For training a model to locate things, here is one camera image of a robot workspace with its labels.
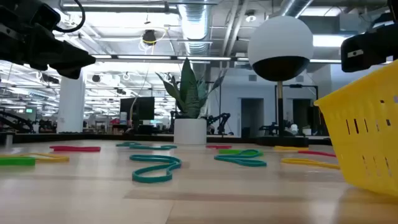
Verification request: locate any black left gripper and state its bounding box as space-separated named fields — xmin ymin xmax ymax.
xmin=0 ymin=0 xmax=96 ymax=80

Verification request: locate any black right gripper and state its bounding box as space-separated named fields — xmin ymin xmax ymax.
xmin=341 ymin=0 xmax=398 ymax=73

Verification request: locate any yellow rubber band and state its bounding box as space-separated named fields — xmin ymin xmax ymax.
xmin=0 ymin=152 xmax=70 ymax=164
xmin=280 ymin=157 xmax=341 ymax=170
xmin=273 ymin=145 xmax=309 ymax=152

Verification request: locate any green rubber band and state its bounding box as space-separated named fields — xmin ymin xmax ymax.
xmin=218 ymin=149 xmax=264 ymax=156
xmin=0 ymin=157 xmax=36 ymax=167

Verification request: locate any teal rubber band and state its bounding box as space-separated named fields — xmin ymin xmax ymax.
xmin=129 ymin=154 xmax=183 ymax=184
xmin=213 ymin=149 xmax=268 ymax=168
xmin=116 ymin=141 xmax=178 ymax=151

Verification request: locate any yellow slotted plastic bin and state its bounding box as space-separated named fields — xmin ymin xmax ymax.
xmin=313 ymin=58 xmax=398 ymax=197

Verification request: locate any white building pillar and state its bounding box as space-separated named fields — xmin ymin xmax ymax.
xmin=57 ymin=70 xmax=86 ymax=134

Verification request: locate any black ceiling-hung device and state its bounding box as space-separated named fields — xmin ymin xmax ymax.
xmin=142 ymin=29 xmax=157 ymax=46

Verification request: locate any black monitor screen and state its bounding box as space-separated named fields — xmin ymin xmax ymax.
xmin=119 ymin=96 xmax=155 ymax=123

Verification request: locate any long ceiling light strip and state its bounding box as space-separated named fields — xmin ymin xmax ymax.
xmin=90 ymin=55 xmax=249 ymax=62

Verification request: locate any white globe lamp black base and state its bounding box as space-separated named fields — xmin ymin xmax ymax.
xmin=248 ymin=15 xmax=314 ymax=147

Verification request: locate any snake plant in white pot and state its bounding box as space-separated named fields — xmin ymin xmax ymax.
xmin=155 ymin=57 xmax=226 ymax=146

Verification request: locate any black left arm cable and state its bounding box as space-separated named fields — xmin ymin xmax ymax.
xmin=53 ymin=0 xmax=86 ymax=34

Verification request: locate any black aluminium table frame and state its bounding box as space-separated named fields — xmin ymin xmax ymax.
xmin=0 ymin=132 xmax=333 ymax=147

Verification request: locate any black metal stand frame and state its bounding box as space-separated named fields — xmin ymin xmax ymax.
xmin=274 ymin=83 xmax=320 ymax=136

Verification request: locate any silver ventilation duct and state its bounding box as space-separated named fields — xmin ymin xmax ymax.
xmin=177 ymin=0 xmax=213 ymax=57

